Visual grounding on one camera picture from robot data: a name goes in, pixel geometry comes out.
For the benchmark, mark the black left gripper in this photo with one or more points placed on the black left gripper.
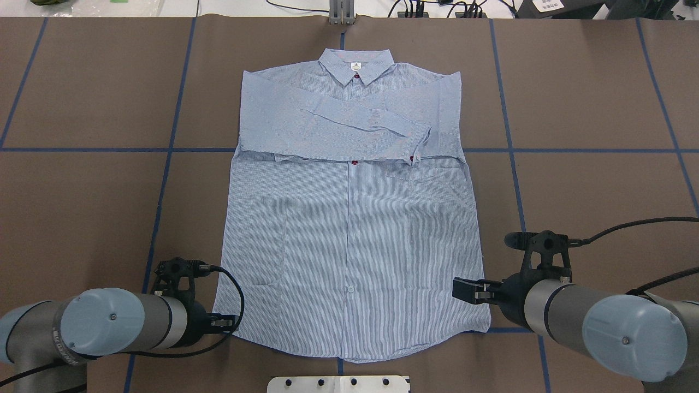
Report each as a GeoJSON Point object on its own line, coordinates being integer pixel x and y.
{"type": "Point", "coordinates": [195, 323]}

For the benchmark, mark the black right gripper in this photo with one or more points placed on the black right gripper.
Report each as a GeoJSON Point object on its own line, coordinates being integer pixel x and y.
{"type": "Point", "coordinates": [512, 299]}

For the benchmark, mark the light blue striped shirt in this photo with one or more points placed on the light blue striped shirt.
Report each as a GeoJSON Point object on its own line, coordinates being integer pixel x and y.
{"type": "Point", "coordinates": [351, 209]}

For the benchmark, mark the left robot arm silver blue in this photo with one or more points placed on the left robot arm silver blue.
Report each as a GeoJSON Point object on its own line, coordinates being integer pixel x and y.
{"type": "Point", "coordinates": [50, 343]}

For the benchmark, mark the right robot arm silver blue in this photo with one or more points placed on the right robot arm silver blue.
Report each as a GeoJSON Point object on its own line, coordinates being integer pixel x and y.
{"type": "Point", "coordinates": [645, 337]}

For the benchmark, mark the green fabric pouch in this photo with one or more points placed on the green fabric pouch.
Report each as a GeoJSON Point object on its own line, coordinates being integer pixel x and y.
{"type": "Point", "coordinates": [47, 3]}

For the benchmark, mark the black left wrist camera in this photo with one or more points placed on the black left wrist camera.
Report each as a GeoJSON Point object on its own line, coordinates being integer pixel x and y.
{"type": "Point", "coordinates": [176, 277]}

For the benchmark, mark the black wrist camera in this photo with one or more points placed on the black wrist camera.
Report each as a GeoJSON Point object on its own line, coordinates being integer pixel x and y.
{"type": "Point", "coordinates": [176, 277]}
{"type": "Point", "coordinates": [545, 255]}

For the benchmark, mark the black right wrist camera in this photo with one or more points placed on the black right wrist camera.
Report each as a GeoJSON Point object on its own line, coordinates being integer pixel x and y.
{"type": "Point", "coordinates": [545, 255]}

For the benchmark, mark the aluminium frame post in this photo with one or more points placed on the aluminium frame post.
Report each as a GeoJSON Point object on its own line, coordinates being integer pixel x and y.
{"type": "Point", "coordinates": [342, 12]}

